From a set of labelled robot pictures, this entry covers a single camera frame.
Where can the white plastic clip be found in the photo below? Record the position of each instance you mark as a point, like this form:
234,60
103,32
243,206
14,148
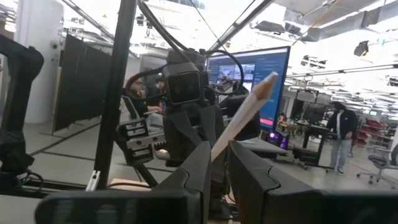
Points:
93,180

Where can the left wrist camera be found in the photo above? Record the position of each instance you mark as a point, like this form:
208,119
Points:
183,84

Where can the person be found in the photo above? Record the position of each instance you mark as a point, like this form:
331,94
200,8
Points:
136,90
342,130
159,90

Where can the computer monitor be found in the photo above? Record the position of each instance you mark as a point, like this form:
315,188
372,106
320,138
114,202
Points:
264,71

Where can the distant dark monitor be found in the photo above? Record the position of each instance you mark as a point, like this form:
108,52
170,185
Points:
314,112

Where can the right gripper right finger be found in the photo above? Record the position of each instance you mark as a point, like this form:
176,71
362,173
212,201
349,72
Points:
295,208

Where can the dark grey desk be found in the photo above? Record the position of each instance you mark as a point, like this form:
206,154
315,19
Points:
261,146

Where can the black room divider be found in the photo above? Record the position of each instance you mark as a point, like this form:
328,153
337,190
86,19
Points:
81,84

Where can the computer with purple light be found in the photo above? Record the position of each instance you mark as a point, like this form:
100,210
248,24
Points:
277,139

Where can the black standing desk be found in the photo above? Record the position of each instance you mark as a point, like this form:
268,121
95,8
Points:
311,146

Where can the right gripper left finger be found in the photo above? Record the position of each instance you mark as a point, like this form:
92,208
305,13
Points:
124,208

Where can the white round column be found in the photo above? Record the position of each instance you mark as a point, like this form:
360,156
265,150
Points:
40,46

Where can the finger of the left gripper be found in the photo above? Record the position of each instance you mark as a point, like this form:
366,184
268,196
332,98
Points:
177,137
211,124

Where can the grey office chair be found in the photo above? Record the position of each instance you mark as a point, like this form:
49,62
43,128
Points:
381,161

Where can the black ceiling box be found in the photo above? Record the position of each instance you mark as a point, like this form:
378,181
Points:
361,48

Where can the red storage bins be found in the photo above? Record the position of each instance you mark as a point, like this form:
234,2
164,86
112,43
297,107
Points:
371,130

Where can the white pencil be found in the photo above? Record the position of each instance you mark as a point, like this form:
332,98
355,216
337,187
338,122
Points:
245,109

